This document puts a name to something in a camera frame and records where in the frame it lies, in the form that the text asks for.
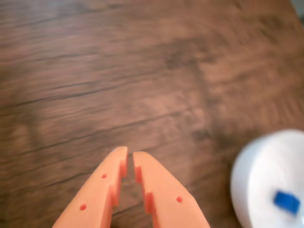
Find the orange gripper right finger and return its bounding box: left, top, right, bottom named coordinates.
left=132, top=151, right=210, bottom=228

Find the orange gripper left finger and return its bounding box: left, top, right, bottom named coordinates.
left=51, top=146, right=129, bottom=228

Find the white bowl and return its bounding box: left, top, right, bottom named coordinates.
left=230, top=129, right=304, bottom=228

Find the blue cube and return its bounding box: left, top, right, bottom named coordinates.
left=273, top=190, right=301, bottom=216

